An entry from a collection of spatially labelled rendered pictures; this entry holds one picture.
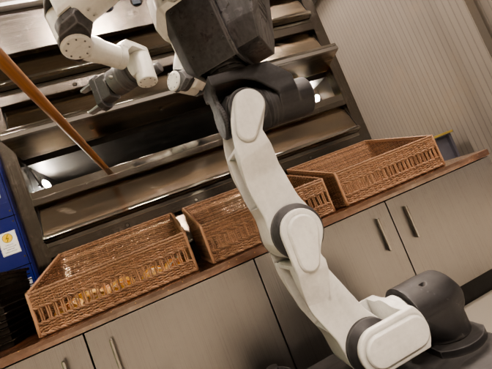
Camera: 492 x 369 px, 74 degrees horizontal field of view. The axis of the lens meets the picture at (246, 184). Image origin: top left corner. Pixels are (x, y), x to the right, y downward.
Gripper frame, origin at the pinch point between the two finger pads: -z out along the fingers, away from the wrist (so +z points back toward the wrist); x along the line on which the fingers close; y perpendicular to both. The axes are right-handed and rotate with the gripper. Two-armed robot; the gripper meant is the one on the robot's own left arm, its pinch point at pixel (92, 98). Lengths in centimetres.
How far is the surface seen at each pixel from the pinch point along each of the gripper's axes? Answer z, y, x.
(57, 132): -47, 26, -12
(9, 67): 17.2, -41.4, 10.2
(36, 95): 9.3, -30.2, 10.1
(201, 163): -4, 70, 23
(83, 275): -24, -6, 56
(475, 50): 220, 336, -14
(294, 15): 69, 114, -44
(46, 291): -33, -13, 56
